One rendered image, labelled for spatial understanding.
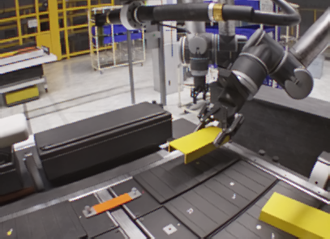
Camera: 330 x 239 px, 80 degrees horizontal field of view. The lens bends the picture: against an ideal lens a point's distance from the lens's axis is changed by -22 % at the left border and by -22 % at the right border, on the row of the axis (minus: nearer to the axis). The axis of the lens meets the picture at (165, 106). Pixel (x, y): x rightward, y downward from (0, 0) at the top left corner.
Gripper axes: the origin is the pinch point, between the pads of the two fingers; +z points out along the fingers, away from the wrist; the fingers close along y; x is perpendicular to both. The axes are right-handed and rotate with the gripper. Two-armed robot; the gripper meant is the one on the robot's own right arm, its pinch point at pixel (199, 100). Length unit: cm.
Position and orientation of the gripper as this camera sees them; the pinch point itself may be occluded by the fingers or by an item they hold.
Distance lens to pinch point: 145.3
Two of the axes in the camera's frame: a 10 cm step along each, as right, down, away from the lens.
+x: -7.0, -2.4, 6.7
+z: 0.4, 9.3, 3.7
